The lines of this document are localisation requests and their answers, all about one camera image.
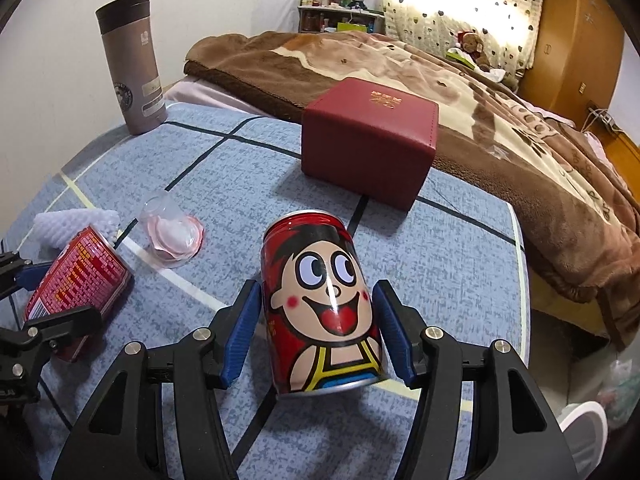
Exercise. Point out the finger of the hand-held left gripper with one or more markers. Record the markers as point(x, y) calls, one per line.
point(30, 275)
point(65, 322)

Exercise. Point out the cluttered white shelf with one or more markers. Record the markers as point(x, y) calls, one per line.
point(345, 20)

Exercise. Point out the brown teddy bear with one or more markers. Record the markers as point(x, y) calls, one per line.
point(472, 47)

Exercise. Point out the blue checked tablecloth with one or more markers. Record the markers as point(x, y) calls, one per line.
point(450, 260)

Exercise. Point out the dark red box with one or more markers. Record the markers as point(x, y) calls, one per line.
point(365, 150)

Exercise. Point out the brown printed blanket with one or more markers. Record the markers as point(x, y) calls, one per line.
point(550, 210)

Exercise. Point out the spotted curtain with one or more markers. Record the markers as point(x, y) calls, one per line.
point(450, 0)

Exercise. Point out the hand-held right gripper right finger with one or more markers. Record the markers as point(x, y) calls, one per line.
point(395, 330)

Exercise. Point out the wooden wardrobe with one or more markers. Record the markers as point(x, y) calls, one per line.
point(575, 50)

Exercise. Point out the grey thermos flask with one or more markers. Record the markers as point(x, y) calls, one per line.
point(132, 60)

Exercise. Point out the red cartoon face can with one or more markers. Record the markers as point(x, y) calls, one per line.
point(325, 300)

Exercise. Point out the clear plastic pudding cup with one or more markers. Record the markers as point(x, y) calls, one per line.
point(172, 240)

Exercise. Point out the green tissue box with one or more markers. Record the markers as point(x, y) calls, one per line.
point(457, 57)

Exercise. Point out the white trash bin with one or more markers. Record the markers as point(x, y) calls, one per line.
point(585, 430)

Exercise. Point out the wooden headboard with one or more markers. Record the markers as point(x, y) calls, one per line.
point(625, 155)

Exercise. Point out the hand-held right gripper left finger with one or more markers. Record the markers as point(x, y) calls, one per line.
point(240, 330)

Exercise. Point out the white foam fruit net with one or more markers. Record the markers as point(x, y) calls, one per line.
point(75, 222)

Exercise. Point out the red can with text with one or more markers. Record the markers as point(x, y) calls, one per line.
point(80, 275)

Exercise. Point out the crumpled plastic bag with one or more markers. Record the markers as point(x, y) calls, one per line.
point(620, 390)

